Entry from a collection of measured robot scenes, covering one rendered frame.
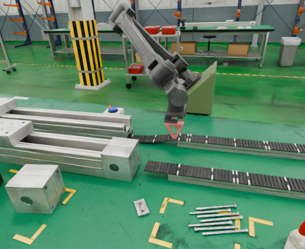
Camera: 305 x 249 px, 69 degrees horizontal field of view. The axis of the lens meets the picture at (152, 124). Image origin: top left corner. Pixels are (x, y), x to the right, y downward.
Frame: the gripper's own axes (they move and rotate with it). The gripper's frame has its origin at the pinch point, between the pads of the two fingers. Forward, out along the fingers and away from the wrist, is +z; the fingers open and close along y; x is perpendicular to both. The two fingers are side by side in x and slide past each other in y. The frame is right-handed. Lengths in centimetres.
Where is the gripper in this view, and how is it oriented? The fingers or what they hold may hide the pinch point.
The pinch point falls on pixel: (175, 131)
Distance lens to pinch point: 84.6
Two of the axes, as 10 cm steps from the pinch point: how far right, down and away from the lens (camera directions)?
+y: -2.4, 4.6, -8.5
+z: 0.4, 8.8, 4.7
